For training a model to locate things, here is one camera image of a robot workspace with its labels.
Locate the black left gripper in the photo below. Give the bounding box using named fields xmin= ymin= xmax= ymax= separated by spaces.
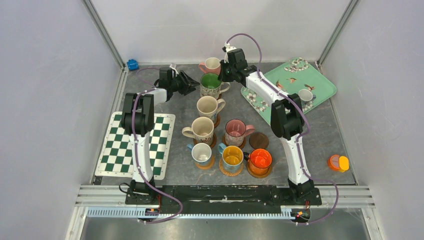
xmin=169 ymin=70 xmax=201 ymax=96

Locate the green inside mug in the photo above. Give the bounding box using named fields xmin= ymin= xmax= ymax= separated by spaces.
xmin=200 ymin=73 xmax=231 ymax=100

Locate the pink white mug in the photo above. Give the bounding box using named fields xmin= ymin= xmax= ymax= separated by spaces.
xmin=198 ymin=57 xmax=221 ymax=75

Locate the large cream mug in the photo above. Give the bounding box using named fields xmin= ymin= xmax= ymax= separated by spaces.
xmin=196 ymin=96 xmax=226 ymax=124

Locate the white floral mug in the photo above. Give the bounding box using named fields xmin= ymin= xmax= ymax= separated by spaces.
xmin=181 ymin=117 xmax=215 ymax=145

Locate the brown wooden saucer coaster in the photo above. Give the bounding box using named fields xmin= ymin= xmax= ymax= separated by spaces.
xmin=199 ymin=114 xmax=221 ymax=128
xmin=222 ymin=135 xmax=246 ymax=149
xmin=193 ymin=133 xmax=217 ymax=148

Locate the pink patterned mug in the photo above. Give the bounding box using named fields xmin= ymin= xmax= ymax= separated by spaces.
xmin=224 ymin=119 xmax=255 ymax=147

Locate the blue patterned mug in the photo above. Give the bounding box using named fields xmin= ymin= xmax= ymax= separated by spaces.
xmin=187 ymin=143 xmax=212 ymax=163

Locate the dark walnut wooden coaster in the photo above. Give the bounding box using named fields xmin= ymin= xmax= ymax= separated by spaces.
xmin=249 ymin=132 xmax=270 ymax=149

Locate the small white blue mug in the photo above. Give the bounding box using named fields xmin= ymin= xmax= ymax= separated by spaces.
xmin=298 ymin=89 xmax=316 ymax=110

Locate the light orange wooden coaster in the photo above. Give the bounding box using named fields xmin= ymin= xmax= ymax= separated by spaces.
xmin=195 ymin=156 xmax=215 ymax=170

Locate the yellow inside mug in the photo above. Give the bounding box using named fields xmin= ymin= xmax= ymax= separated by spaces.
xmin=218 ymin=143 xmax=244 ymax=171

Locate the orange mug black handle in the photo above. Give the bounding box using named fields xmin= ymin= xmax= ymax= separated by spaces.
xmin=243 ymin=148 xmax=273 ymax=174

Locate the woven rattan coaster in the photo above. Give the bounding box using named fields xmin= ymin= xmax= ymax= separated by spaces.
xmin=219 ymin=158 xmax=244 ymax=177

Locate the brown ridged wooden coaster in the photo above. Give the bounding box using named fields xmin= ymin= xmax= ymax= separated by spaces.
xmin=246 ymin=162 xmax=273 ymax=179

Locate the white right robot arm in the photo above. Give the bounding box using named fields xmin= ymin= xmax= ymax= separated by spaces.
xmin=218 ymin=46 xmax=315 ymax=204

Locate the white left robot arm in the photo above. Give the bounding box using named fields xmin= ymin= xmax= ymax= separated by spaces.
xmin=120 ymin=66 xmax=200 ymax=204

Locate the blue toy block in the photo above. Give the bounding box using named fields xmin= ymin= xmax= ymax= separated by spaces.
xmin=126 ymin=59 xmax=139 ymax=71

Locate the mint green floral tray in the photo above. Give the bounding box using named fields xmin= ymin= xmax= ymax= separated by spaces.
xmin=240 ymin=57 xmax=338 ymax=127

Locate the green white chessboard mat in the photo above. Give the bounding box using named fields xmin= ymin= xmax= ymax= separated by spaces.
xmin=95 ymin=111 xmax=176 ymax=180

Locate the orange yellow small container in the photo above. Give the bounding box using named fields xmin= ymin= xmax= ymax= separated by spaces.
xmin=327 ymin=154 xmax=350 ymax=173

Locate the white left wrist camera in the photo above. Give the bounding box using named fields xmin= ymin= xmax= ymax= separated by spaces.
xmin=169 ymin=63 xmax=179 ymax=77

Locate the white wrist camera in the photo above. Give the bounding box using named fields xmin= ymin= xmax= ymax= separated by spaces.
xmin=169 ymin=63 xmax=179 ymax=77
xmin=221 ymin=43 xmax=237 ymax=64

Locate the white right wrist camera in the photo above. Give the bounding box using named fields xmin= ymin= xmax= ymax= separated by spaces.
xmin=221 ymin=43 xmax=237 ymax=64

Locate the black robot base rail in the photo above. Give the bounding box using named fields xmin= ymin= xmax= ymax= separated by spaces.
xmin=125 ymin=185 xmax=322 ymax=215

